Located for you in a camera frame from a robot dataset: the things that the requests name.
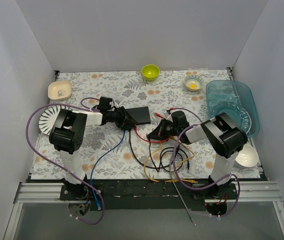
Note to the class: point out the white bowl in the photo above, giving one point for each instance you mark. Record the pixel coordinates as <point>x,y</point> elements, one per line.
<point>247,157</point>

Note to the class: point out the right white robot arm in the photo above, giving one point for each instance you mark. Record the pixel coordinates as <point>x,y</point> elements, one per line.
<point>222,132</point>

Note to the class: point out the teal plastic tray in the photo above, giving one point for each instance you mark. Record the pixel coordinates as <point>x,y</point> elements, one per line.
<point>218,91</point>

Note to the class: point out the cream square dish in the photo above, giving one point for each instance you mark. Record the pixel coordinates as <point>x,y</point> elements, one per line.
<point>59,90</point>

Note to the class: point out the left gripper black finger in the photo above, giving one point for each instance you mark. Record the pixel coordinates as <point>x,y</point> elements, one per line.
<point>130,114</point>
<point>126,125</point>

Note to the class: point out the blue striped white plate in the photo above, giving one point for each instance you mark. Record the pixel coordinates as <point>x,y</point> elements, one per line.
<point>48,118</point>

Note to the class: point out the lime green bowl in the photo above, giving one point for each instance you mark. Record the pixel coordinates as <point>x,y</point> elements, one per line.
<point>150,72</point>

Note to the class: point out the dark grey network switch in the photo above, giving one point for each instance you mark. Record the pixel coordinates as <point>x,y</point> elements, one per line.
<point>143,115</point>

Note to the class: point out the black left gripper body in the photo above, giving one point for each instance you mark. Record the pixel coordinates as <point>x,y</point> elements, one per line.
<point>123,118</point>

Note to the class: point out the floral patterned table mat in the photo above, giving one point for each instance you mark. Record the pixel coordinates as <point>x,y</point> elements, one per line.
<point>110,153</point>

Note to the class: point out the aluminium frame rail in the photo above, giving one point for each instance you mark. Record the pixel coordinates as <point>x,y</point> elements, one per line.
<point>251,210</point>

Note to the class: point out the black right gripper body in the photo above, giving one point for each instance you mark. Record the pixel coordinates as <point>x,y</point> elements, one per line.
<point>164,128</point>

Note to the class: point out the teal glass plate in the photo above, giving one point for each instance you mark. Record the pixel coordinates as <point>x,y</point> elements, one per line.
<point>234,111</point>

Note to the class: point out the patterned yellow centre bowl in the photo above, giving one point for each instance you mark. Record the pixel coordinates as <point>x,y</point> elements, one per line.
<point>193,82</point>

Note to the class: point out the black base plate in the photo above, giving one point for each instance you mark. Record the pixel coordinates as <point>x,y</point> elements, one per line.
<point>144,194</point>

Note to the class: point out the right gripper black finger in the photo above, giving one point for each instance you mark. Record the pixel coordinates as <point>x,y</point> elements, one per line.
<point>161,135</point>
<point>161,126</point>

